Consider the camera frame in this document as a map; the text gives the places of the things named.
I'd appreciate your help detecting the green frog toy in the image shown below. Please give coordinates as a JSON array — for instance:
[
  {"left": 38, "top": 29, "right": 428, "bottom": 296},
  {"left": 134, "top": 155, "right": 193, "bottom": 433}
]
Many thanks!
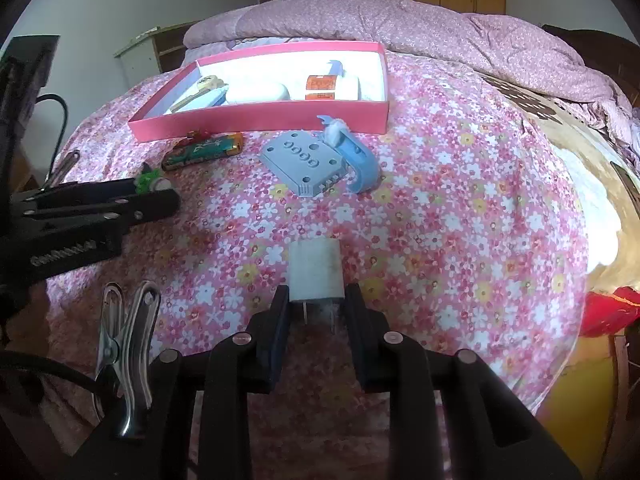
[{"left": 134, "top": 172, "right": 176, "bottom": 196}]

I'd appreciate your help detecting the black cable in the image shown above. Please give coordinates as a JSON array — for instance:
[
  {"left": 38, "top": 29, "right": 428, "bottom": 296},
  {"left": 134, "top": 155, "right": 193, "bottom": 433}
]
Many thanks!
[
  {"left": 35, "top": 94, "right": 68, "bottom": 161},
  {"left": 0, "top": 350, "right": 108, "bottom": 421}
]

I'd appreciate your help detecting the white crumpled wad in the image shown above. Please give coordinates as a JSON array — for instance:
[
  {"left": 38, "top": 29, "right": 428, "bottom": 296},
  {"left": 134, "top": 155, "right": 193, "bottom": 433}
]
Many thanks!
[{"left": 322, "top": 119, "right": 346, "bottom": 145}]

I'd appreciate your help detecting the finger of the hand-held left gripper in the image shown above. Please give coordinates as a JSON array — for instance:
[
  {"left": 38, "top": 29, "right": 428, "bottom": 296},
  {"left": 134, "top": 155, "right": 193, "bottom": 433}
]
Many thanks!
[
  {"left": 10, "top": 176, "right": 143, "bottom": 211},
  {"left": 0, "top": 191, "right": 182, "bottom": 286}
]

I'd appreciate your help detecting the bedside cabinet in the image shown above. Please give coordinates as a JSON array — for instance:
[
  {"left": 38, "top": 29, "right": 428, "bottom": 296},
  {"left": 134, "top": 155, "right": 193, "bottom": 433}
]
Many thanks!
[{"left": 114, "top": 22, "right": 201, "bottom": 90}]

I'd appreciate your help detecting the metal spring clip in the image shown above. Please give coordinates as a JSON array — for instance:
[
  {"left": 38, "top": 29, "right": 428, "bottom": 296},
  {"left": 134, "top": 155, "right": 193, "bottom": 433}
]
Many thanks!
[
  {"left": 44, "top": 150, "right": 81, "bottom": 188},
  {"left": 95, "top": 280, "right": 162, "bottom": 438}
]

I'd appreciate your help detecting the dark wooden headboard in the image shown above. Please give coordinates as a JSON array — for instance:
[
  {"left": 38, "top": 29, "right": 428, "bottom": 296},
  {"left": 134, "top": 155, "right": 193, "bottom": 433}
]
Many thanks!
[{"left": 542, "top": 24, "right": 640, "bottom": 111}]

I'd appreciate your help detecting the pink floral bed sheet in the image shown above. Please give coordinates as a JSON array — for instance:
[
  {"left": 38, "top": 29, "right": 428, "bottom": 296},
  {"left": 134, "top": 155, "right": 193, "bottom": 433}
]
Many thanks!
[{"left": 45, "top": 52, "right": 591, "bottom": 480}]

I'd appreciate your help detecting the pink quilt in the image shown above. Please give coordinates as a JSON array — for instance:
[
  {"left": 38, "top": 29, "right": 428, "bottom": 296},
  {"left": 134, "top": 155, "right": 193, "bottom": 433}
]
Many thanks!
[{"left": 182, "top": 0, "right": 640, "bottom": 141}]

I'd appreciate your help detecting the pale blue tube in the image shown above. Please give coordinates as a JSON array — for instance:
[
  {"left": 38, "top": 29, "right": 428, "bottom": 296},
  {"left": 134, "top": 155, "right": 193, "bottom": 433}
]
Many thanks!
[{"left": 187, "top": 85, "right": 231, "bottom": 111}]

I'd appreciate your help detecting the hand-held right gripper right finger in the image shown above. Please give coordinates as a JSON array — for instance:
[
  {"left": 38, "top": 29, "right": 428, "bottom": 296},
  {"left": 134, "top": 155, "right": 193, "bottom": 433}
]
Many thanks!
[{"left": 344, "top": 282, "right": 586, "bottom": 480}]

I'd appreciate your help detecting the grey blue gadget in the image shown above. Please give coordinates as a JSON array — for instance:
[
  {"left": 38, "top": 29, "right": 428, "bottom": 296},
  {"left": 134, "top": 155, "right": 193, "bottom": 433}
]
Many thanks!
[{"left": 258, "top": 130, "right": 348, "bottom": 198}]

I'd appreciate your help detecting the pink cardboard box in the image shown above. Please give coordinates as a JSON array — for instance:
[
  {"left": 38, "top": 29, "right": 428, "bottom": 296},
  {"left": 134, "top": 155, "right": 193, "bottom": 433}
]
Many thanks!
[{"left": 127, "top": 41, "right": 391, "bottom": 143}]

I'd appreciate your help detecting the wooden puzzle block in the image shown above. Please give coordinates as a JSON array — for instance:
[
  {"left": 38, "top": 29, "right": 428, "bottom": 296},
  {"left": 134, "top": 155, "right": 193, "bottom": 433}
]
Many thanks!
[{"left": 170, "top": 89, "right": 216, "bottom": 113}]

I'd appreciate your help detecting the white box with orange label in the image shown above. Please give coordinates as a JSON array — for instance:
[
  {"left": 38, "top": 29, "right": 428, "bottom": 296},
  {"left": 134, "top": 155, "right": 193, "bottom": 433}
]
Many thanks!
[{"left": 302, "top": 74, "right": 362, "bottom": 102}]

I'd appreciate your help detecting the white charger plug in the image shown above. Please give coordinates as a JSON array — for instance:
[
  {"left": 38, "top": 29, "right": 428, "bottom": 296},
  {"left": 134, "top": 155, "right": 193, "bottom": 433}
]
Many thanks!
[{"left": 289, "top": 239, "right": 347, "bottom": 333}]

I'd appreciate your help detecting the white oval case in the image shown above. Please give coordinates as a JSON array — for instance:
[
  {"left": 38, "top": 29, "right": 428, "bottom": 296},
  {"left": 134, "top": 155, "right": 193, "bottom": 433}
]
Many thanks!
[{"left": 222, "top": 81, "right": 292, "bottom": 106}]

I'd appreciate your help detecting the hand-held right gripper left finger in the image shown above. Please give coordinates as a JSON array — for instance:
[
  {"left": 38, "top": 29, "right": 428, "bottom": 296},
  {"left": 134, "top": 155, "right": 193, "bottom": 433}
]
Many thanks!
[{"left": 70, "top": 284, "right": 292, "bottom": 480}]

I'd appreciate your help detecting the red cloth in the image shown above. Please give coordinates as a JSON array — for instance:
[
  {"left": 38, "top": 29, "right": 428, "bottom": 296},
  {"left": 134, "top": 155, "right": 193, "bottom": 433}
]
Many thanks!
[{"left": 580, "top": 285, "right": 640, "bottom": 338}]

